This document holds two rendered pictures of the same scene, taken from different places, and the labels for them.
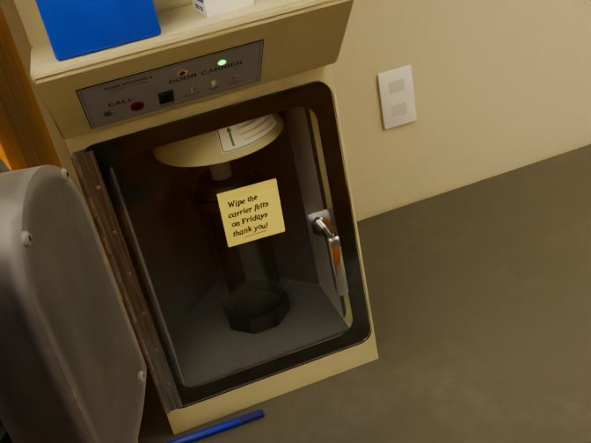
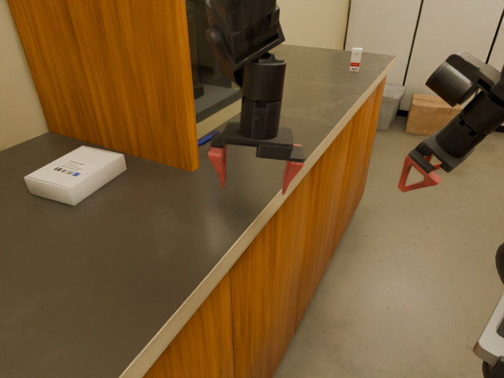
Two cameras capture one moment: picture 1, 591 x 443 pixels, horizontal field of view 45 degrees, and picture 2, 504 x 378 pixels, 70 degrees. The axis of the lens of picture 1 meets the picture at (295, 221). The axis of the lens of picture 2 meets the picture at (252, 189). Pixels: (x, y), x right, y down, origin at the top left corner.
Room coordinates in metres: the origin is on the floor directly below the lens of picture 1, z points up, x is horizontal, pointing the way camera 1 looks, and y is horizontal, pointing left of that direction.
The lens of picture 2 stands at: (0.09, 0.74, 1.35)
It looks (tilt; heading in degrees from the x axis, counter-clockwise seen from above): 32 degrees down; 310
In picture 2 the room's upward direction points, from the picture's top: straight up
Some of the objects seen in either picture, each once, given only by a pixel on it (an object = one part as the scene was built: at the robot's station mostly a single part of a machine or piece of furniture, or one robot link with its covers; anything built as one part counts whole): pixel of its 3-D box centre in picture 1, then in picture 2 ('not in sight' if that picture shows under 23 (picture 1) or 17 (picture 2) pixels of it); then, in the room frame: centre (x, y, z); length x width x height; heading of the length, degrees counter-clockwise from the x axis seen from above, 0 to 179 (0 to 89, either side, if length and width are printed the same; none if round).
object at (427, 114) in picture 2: not in sight; (432, 115); (0.88, -2.71, 0.14); 0.41 x 0.33 x 0.29; 19
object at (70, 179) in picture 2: not in sight; (78, 172); (0.81, 0.47, 0.96); 0.16 x 0.12 x 0.04; 108
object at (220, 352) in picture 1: (244, 257); (214, 34); (0.79, 0.07, 1.19); 0.30 x 0.01 x 0.40; 102
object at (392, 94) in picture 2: not in sight; (366, 103); (1.45, -2.55, 0.17); 0.60 x 0.42 x 0.33; 11
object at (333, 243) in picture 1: (332, 257); not in sight; (0.78, -0.04, 1.17); 0.05 x 0.03 x 0.10; 12
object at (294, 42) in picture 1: (200, 64); not in sight; (0.74, 0.06, 1.46); 0.32 x 0.12 x 0.10; 103
